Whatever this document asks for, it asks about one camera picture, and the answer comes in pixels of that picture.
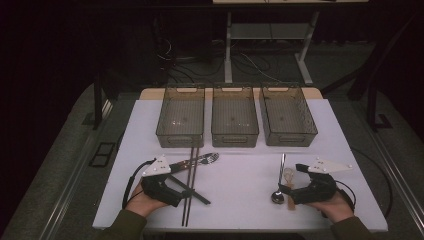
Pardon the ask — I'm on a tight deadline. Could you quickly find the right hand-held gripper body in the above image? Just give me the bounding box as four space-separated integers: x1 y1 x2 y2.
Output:
291 157 354 205

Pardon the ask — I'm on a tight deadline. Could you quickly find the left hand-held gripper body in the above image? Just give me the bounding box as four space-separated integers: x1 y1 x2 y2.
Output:
140 154 184 208

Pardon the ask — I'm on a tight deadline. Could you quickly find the dark chopstick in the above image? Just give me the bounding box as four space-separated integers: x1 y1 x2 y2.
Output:
181 146 195 227
168 175 212 205
185 146 200 228

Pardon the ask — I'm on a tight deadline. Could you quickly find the metal spoon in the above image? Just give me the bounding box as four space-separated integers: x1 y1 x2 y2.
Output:
270 153 287 205

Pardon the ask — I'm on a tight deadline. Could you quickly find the wooden spoon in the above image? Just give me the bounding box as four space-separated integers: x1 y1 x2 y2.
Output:
283 167 297 212

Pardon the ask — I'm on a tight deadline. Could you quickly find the fork with wooden handle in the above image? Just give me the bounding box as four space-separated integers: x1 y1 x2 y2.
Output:
169 152 220 172

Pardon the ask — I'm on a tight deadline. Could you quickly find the clear grey plastic bin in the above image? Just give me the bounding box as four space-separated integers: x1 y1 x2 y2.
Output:
155 83 206 149
211 83 260 148
259 82 319 148

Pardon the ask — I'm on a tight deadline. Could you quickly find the person's right hand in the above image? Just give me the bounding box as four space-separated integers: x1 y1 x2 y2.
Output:
306 191 355 224

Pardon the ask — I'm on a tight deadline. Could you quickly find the person's left hand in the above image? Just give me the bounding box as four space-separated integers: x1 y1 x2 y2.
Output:
124 182 169 218

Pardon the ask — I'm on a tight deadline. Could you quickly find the white table board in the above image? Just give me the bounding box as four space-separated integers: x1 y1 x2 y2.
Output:
92 98 389 233

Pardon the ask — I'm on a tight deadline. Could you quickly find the black metal stand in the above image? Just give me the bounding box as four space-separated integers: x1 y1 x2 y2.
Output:
366 79 394 133

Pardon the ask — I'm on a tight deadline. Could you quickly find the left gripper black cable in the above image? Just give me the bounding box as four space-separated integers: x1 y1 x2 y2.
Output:
121 159 158 210

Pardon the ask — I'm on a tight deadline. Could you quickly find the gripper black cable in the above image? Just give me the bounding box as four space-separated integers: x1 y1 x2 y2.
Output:
121 159 158 210
334 179 357 214

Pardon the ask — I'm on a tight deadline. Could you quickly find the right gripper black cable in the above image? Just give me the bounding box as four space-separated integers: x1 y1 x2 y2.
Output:
334 179 357 214

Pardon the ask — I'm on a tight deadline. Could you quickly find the black floor frame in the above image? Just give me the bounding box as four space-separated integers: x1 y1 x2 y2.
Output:
88 142 117 168

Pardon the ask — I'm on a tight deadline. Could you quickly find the black floor cable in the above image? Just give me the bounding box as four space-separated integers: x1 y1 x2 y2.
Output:
351 146 394 219

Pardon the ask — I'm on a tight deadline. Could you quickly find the aluminium floor rail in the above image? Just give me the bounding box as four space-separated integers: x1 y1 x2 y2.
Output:
36 99 114 240
353 109 424 231

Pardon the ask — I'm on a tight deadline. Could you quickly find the tangle of floor cables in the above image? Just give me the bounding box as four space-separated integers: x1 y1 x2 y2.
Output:
154 36 284 84

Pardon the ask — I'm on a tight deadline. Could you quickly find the white metal desk frame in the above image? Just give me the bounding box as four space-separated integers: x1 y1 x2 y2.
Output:
223 11 315 86

